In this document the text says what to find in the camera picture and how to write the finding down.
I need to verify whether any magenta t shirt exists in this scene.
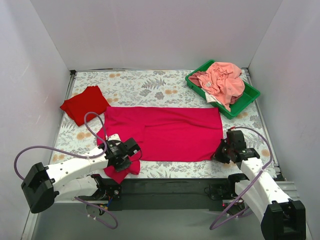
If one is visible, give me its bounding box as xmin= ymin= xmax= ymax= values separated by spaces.
xmin=97 ymin=106 xmax=223 ymax=184

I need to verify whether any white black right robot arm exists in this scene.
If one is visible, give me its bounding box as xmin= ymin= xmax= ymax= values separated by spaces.
xmin=209 ymin=126 xmax=307 ymax=240

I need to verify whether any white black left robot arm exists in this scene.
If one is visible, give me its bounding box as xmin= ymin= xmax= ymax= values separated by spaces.
xmin=21 ymin=134 xmax=141 ymax=214

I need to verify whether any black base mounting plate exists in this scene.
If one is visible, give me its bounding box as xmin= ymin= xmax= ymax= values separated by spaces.
xmin=88 ymin=176 xmax=236 ymax=212

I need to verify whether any white garment in bin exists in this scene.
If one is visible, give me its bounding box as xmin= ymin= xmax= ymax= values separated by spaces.
xmin=204 ymin=91 xmax=219 ymax=103

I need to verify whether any green plastic bin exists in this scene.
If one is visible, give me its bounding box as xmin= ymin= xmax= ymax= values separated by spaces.
xmin=185 ymin=60 xmax=260 ymax=119

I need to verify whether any folded red t shirt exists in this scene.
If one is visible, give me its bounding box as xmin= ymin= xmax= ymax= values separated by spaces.
xmin=60 ymin=85 xmax=110 ymax=127

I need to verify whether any salmon pink t shirt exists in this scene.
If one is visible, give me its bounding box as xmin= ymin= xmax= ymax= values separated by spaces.
xmin=197 ymin=62 xmax=245 ymax=112

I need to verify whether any floral patterned table mat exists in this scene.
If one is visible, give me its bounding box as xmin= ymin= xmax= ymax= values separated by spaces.
xmin=50 ymin=70 xmax=279 ymax=178

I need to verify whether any dusty rose t shirt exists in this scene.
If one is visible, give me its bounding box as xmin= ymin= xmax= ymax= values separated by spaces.
xmin=188 ymin=71 xmax=206 ymax=88

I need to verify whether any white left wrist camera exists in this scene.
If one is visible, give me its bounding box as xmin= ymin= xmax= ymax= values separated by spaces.
xmin=107 ymin=133 xmax=121 ymax=141

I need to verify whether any aluminium front frame rail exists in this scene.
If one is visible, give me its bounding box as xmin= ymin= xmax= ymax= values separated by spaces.
xmin=21 ymin=181 xmax=313 ymax=240

